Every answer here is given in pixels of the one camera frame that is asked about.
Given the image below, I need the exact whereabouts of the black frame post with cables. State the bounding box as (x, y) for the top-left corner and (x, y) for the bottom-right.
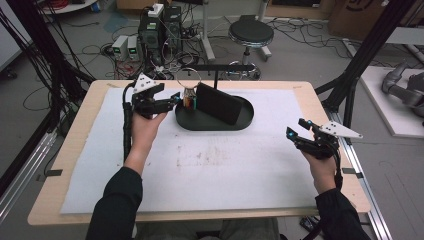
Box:
(0, 0), (96, 134)

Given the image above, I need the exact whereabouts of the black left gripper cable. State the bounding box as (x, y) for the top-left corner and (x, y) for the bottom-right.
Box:
(121, 81), (135, 163)

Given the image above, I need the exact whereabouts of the grey power supply unit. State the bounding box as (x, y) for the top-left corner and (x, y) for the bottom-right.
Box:
(111, 34), (129, 62)
(127, 34), (141, 62)

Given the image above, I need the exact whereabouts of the person's left hand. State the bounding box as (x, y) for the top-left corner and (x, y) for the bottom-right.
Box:
(131, 112), (168, 153)

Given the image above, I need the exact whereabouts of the black oval tray with hanger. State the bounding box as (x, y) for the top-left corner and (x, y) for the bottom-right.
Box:
(174, 63), (256, 132)

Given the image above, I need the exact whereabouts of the key ring with coloured tags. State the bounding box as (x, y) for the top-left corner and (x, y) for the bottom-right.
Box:
(175, 67), (203, 111)

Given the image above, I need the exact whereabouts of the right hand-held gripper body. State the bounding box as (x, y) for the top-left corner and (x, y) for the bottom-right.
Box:
(294, 120), (364, 160)

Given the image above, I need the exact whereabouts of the black wallet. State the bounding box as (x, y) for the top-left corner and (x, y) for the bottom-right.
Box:
(194, 82), (244, 126)

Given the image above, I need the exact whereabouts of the cardboard box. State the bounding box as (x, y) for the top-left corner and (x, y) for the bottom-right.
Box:
(328, 0), (424, 41)

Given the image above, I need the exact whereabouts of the white floor platform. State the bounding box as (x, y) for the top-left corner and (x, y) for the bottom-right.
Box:
(359, 65), (424, 139)

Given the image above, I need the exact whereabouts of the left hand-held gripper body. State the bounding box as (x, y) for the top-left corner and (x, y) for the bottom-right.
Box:
(131, 73), (168, 119)

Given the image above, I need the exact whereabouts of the person's right hand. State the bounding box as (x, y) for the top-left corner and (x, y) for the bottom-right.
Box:
(301, 152), (337, 193)

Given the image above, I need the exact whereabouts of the black computer tower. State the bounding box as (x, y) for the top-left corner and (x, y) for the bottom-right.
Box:
(138, 4), (184, 66)

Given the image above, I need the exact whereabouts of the white power adapter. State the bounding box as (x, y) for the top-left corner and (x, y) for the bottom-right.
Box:
(147, 3), (165, 18)

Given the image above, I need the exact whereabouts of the tangle of floor cables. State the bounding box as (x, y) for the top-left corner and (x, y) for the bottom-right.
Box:
(79, 6), (354, 81)

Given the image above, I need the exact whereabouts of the black round stool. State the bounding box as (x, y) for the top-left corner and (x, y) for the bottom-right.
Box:
(227, 14), (275, 81)

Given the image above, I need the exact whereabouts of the aluminium rail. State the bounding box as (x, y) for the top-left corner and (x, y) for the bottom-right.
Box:
(328, 109), (394, 240)
(0, 131), (58, 221)

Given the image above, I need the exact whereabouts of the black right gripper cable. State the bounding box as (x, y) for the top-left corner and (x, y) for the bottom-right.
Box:
(331, 141), (344, 192)

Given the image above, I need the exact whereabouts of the white table mat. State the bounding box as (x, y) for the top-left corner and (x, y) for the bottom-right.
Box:
(59, 87), (321, 214)

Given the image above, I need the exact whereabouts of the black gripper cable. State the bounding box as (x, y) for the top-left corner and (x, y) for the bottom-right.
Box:
(121, 81), (135, 163)
(331, 141), (344, 192)

